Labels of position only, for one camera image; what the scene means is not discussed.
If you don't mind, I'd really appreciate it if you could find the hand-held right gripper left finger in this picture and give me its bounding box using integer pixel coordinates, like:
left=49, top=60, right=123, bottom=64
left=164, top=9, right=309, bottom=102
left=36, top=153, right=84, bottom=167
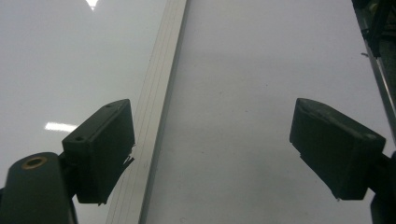
left=61, top=98, right=136, bottom=205

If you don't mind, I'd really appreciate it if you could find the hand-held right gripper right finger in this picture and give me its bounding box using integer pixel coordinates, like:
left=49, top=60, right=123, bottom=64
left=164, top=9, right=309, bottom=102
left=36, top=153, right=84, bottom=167
left=289, top=97, right=387, bottom=201

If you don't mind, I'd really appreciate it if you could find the metal stand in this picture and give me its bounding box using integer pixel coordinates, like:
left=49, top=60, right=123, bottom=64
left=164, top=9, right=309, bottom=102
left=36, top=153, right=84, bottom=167
left=351, top=0, right=396, bottom=145

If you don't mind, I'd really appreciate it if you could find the glossy white board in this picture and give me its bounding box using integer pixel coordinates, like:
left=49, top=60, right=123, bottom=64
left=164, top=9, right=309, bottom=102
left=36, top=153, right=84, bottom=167
left=0, top=0, right=191, bottom=224

